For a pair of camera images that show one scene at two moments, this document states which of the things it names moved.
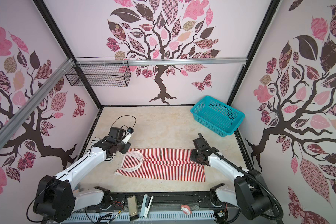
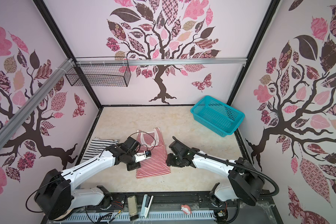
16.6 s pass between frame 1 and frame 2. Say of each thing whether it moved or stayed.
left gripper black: moved
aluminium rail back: stayed
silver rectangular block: stayed
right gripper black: moved
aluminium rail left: stayed
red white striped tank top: moved
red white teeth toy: stayed
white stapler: stayed
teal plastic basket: stayed
